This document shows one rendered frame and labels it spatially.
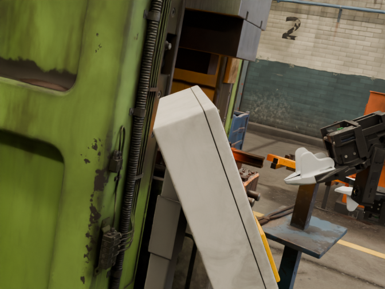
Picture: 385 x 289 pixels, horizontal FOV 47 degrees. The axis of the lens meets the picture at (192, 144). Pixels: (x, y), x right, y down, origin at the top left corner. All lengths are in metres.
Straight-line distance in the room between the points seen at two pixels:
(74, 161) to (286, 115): 8.05
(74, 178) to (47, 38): 0.33
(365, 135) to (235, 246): 0.38
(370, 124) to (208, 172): 0.42
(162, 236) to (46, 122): 0.43
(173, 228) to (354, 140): 0.35
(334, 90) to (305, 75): 0.63
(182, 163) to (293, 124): 8.38
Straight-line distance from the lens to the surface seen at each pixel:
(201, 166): 0.52
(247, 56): 1.24
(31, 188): 1.15
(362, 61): 8.71
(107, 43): 0.93
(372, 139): 0.86
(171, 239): 0.72
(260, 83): 9.05
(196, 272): 1.24
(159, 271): 0.75
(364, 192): 0.87
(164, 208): 0.71
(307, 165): 0.82
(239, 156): 1.27
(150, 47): 0.97
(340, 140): 0.81
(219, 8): 1.12
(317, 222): 1.95
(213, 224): 0.55
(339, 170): 0.82
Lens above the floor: 1.25
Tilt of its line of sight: 11 degrees down
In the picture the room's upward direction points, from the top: 11 degrees clockwise
